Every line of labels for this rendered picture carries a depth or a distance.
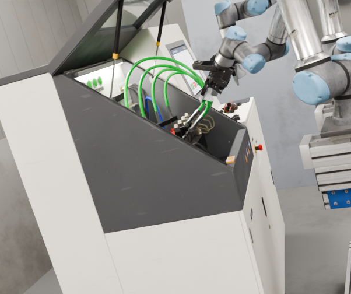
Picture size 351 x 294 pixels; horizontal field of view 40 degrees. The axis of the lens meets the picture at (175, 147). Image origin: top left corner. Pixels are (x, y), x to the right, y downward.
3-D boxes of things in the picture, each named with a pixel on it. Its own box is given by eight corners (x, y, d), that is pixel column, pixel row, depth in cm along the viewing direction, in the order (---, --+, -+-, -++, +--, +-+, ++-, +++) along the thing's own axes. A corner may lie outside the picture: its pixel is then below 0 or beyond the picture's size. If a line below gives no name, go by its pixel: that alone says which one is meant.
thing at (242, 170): (244, 206, 182) (234, 167, 179) (232, 207, 183) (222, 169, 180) (253, 158, 240) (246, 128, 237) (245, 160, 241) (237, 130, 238)
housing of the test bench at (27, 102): (157, 394, 211) (47, 63, 179) (99, 398, 219) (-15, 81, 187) (206, 246, 342) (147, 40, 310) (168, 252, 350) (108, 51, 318)
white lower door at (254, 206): (284, 360, 195) (245, 208, 180) (278, 361, 196) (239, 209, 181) (284, 276, 256) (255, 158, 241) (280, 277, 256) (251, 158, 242)
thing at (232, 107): (238, 112, 267) (236, 102, 266) (220, 116, 270) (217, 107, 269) (242, 104, 289) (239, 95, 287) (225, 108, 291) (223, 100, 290)
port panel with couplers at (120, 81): (139, 137, 236) (121, 76, 229) (133, 138, 237) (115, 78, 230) (146, 130, 248) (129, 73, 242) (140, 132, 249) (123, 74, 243)
